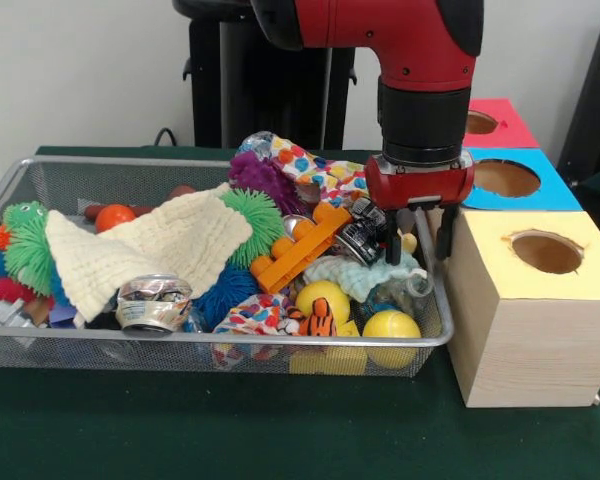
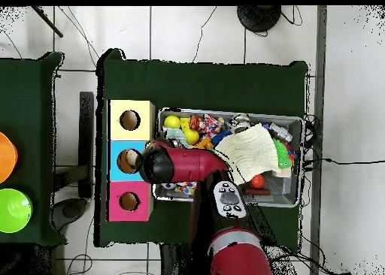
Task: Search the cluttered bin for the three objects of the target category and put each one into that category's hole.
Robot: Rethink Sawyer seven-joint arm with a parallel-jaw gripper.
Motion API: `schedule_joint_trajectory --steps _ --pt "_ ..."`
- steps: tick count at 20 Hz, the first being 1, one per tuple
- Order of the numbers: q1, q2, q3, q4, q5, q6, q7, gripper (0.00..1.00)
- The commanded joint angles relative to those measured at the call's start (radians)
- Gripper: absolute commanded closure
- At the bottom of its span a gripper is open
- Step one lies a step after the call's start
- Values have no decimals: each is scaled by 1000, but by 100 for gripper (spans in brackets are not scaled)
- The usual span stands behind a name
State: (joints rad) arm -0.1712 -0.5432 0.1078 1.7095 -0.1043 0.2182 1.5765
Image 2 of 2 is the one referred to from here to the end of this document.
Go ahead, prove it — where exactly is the light blue knitted cloth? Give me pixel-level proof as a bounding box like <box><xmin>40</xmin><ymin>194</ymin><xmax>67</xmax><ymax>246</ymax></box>
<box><xmin>165</xmin><ymin>127</ymin><xmax>189</xmax><ymax>148</ymax></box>

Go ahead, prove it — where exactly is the wooden box with three holes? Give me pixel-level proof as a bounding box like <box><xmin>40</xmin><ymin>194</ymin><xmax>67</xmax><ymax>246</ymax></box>
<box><xmin>106</xmin><ymin>99</ymin><xmax>156</xmax><ymax>222</ymax></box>

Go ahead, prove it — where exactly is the yellow ball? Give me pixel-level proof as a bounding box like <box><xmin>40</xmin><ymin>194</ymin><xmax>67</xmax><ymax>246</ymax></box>
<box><xmin>183</xmin><ymin>128</ymin><xmax>200</xmax><ymax>146</ymax></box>
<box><xmin>164</xmin><ymin>115</ymin><xmax>182</xmax><ymax>129</ymax></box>

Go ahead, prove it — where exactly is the orange toy building brick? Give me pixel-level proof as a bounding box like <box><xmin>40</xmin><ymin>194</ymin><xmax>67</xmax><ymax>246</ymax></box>
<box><xmin>193</xmin><ymin>136</ymin><xmax>213</xmax><ymax>150</ymax></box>

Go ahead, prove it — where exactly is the orange tiger plush toy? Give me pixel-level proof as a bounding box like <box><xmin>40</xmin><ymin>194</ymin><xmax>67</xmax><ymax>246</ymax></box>
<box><xmin>189</xmin><ymin>114</ymin><xmax>203</xmax><ymax>131</ymax></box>

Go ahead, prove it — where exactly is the colourful dotted cloth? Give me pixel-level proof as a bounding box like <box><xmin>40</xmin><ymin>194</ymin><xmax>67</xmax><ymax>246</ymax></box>
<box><xmin>199</xmin><ymin>113</ymin><xmax>226</xmax><ymax>139</ymax></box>

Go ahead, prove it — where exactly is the crushed silver can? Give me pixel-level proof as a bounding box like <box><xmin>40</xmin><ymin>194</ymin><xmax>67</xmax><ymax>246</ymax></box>
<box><xmin>229</xmin><ymin>113</ymin><xmax>253</xmax><ymax>134</ymax></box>

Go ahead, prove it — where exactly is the cream knitted cloth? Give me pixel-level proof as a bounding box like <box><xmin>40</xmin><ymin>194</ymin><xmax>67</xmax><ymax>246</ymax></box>
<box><xmin>214</xmin><ymin>123</ymin><xmax>282</xmax><ymax>186</ymax></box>

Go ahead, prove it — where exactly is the small orange ball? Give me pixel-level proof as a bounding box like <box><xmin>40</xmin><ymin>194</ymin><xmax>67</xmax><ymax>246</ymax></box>
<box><xmin>250</xmin><ymin>174</ymin><xmax>266</xmax><ymax>189</ymax></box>

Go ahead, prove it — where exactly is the green spiky caterpillar toy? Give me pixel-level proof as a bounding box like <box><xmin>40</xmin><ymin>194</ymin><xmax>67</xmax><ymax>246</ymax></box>
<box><xmin>272</xmin><ymin>138</ymin><xmax>294</xmax><ymax>170</ymax></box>

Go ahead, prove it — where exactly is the black round stand base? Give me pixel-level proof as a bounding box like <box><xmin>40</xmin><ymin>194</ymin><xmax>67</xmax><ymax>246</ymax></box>
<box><xmin>236</xmin><ymin>5</ymin><xmax>282</xmax><ymax>33</ymax></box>

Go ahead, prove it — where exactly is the orange plastic bowl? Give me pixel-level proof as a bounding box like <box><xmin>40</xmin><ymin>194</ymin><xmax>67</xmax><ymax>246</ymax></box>
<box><xmin>0</xmin><ymin>131</ymin><xmax>19</xmax><ymax>184</ymax></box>

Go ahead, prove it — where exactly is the green plastic bowl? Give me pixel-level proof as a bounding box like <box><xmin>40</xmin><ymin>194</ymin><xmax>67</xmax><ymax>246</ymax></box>
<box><xmin>0</xmin><ymin>188</ymin><xmax>33</xmax><ymax>234</ymax></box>

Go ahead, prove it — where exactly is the black rod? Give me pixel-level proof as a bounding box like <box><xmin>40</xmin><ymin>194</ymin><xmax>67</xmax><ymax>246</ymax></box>
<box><xmin>31</xmin><ymin>5</ymin><xmax>64</xmax><ymax>38</ymax></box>

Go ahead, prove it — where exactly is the silver wire mesh bin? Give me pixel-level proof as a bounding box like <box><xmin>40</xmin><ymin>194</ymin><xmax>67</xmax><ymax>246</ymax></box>
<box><xmin>152</xmin><ymin>107</ymin><xmax>305</xmax><ymax>208</ymax></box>

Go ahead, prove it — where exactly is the thin black floor cable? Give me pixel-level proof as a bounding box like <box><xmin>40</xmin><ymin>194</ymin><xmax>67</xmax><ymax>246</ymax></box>
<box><xmin>192</xmin><ymin>5</ymin><xmax>217</xmax><ymax>63</ymax></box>

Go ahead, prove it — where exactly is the black power cable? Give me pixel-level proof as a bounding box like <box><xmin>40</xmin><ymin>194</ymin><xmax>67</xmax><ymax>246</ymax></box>
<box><xmin>303</xmin><ymin>158</ymin><xmax>385</xmax><ymax>165</ymax></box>

